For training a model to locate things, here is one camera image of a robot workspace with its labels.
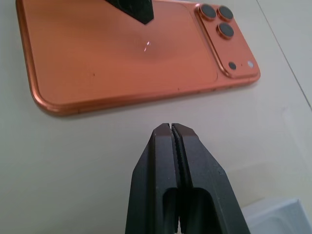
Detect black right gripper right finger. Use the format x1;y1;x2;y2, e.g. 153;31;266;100
171;122;252;234

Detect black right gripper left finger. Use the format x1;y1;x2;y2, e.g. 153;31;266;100
125;122;182;234

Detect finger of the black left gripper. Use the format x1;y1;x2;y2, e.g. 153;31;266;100
104;0;156;26

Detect orange smartphone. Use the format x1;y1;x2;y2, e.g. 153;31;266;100
15;0;261;117

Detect orange phone box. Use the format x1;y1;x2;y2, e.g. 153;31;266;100
241;197;312;234

